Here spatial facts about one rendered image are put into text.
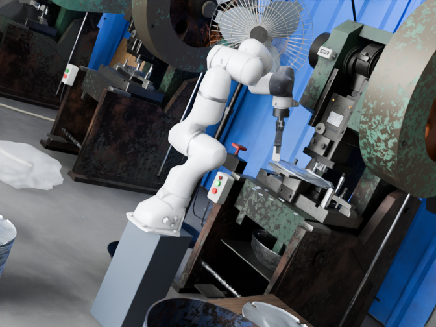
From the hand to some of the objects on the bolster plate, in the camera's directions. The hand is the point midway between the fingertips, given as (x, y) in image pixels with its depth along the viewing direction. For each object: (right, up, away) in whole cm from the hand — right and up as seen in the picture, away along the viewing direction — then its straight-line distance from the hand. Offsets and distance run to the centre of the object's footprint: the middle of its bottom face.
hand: (276, 153), depth 247 cm
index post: (+19, -24, -10) cm, 32 cm away
